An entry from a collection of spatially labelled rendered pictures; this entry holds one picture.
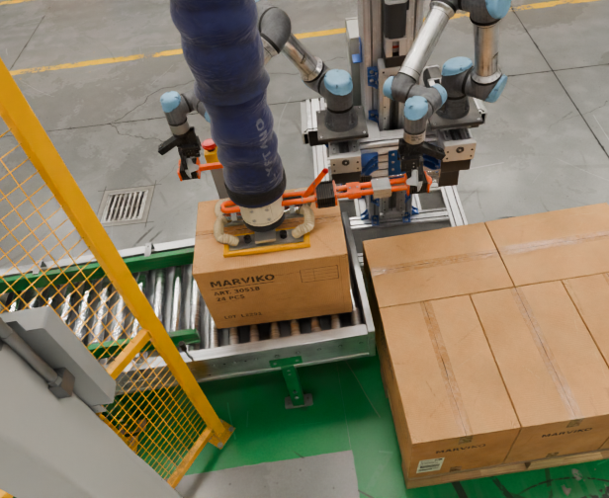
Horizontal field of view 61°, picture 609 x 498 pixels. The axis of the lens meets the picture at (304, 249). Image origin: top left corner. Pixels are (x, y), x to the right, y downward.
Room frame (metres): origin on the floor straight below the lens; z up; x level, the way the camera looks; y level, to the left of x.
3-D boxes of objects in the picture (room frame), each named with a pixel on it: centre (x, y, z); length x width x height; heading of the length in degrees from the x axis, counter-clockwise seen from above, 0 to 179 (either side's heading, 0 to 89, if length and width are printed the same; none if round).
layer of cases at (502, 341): (1.13, -0.87, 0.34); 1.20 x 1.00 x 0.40; 89
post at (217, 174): (1.96, 0.34, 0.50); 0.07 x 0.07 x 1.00; 89
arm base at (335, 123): (1.94, -0.26, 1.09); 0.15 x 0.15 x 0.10
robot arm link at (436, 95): (1.51, -0.51, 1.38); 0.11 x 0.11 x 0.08; 42
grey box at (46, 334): (0.55, 0.55, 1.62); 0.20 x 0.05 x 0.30; 89
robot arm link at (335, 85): (1.95, -0.26, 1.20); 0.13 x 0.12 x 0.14; 28
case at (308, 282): (1.46, 0.13, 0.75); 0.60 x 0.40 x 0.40; 87
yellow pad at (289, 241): (1.37, 0.14, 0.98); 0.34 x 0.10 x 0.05; 86
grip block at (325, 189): (1.45, -0.12, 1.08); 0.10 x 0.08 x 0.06; 176
